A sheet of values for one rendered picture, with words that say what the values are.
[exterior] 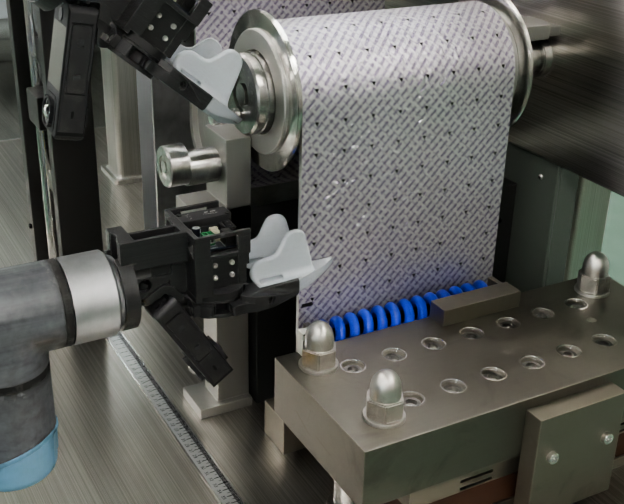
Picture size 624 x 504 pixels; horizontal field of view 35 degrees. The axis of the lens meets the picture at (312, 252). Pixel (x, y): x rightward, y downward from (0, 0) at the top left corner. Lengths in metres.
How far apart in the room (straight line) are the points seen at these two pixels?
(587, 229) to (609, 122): 0.34
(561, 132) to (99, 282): 0.52
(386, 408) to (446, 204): 0.26
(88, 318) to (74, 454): 0.24
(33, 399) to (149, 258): 0.15
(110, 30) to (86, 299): 0.22
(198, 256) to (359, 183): 0.18
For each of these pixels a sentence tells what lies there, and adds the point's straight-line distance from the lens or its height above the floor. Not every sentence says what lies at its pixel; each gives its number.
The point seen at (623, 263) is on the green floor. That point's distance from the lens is 3.64.
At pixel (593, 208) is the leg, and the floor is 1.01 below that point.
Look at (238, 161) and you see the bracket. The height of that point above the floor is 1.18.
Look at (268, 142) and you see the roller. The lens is 0.91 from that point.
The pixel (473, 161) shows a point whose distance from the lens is 1.00.
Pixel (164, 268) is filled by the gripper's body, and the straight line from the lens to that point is 0.86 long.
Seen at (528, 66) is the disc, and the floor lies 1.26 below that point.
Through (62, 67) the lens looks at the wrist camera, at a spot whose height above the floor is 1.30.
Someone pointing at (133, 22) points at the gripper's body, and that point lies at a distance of 0.83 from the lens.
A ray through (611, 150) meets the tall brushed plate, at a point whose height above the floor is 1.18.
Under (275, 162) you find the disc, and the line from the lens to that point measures 0.91.
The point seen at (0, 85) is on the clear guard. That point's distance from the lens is 1.87.
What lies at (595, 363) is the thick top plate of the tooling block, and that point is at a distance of 0.96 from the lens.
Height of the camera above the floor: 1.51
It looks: 26 degrees down
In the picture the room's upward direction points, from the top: 2 degrees clockwise
